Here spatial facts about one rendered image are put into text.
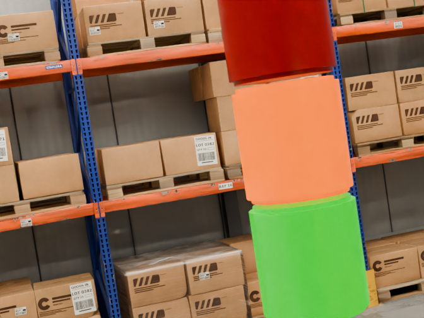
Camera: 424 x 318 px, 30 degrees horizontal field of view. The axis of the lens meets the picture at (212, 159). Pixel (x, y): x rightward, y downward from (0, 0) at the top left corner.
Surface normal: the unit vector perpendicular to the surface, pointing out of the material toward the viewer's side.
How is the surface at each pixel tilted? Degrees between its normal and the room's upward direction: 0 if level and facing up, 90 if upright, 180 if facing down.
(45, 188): 92
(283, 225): 90
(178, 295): 90
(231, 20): 90
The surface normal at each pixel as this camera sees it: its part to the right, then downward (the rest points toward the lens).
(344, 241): 0.55, -0.04
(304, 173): 0.06, 0.04
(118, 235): 0.27, 0.01
